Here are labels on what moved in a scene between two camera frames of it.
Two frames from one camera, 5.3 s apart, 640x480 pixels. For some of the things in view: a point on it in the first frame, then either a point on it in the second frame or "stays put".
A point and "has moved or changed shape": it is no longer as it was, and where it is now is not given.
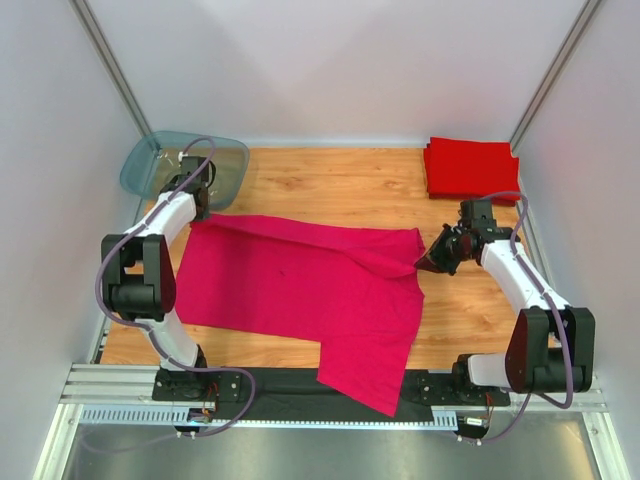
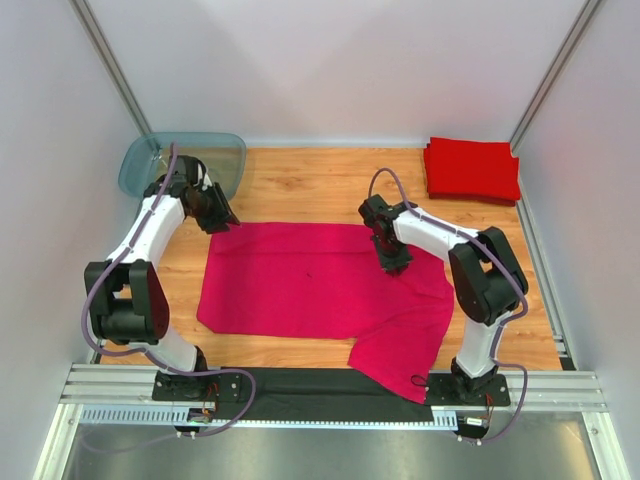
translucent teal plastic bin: (157, 157) stays put
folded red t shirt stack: (466, 169) stays put
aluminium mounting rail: (114, 384) stays put
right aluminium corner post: (544, 89) stays put
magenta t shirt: (357, 292) has moved or changed shape
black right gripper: (448, 245) to (393, 255)
